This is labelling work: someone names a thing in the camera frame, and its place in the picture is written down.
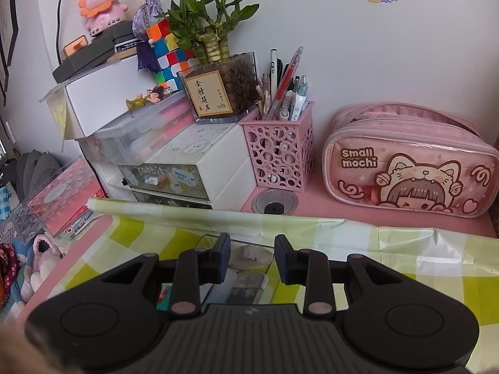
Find black cable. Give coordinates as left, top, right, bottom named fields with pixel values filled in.
left=55, top=0, right=79, bottom=65

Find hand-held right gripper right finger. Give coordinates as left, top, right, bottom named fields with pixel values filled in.
left=275, top=234, right=402, bottom=318

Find lucky bamboo in glass vase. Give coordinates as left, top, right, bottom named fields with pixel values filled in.
left=156, top=0, right=260, bottom=125

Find clear lidded storage box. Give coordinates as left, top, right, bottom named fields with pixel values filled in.
left=94, top=97, right=196, bottom=166

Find colourful puzzle cube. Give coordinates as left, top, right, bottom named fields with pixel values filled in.
left=145, top=19, right=196, bottom=91

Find blue checked cloth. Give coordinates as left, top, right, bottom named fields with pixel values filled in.
left=0, top=185, right=18, bottom=223

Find clear plastic box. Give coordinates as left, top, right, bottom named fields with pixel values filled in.
left=155, top=233, right=278, bottom=308

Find yellow printed plastic sheet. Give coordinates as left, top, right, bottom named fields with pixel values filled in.
left=46, top=89, right=75, bottom=152

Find clear faceted box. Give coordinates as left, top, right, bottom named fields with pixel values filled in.
left=8, top=195, right=59, bottom=242

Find silver desk grommet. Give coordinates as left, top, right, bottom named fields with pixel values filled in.
left=250, top=189, right=299, bottom=216

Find dark picture frame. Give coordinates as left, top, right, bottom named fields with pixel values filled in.
left=0, top=0, right=20, bottom=106

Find purple tassel charm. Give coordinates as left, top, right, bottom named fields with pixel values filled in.
left=133, top=0, right=162, bottom=74

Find red patterned cloth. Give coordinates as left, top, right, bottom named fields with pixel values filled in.
left=0, top=243, right=20, bottom=300

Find pink plush slipper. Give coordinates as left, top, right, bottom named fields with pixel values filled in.
left=29, top=234, right=65, bottom=293

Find pink gift box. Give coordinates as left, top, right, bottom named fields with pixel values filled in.
left=16, top=158, right=110, bottom=238

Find grey chair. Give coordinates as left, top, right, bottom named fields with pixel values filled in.
left=13, top=150, right=63, bottom=199

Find pink perforated pen holder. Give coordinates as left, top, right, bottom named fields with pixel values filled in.
left=238, top=101, right=316, bottom=192

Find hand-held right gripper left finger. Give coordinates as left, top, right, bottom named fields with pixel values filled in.
left=102, top=233, right=232, bottom=318

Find pink lion toy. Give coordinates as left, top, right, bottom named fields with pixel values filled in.
left=78, top=0, right=129, bottom=37

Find white drawer organizer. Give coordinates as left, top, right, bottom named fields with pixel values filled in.
left=78, top=122, right=258, bottom=213

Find pink cartoon pencil case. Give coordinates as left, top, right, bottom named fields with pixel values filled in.
left=322, top=103, right=494, bottom=219

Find small orange stamp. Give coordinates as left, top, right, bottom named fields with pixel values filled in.
left=62, top=34, right=90, bottom=55

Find small cartoon figurine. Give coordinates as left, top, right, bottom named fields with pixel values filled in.
left=125, top=85, right=174, bottom=112

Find green checked tablecloth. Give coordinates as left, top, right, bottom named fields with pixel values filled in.
left=16, top=198, right=499, bottom=374

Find bunch of pens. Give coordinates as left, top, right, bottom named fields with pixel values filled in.
left=255, top=46, right=310, bottom=122

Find white cardboard box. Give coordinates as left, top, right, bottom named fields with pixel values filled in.
left=47, top=60, right=160, bottom=141

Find black stapler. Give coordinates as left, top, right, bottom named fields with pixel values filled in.
left=52, top=19, right=139, bottom=84

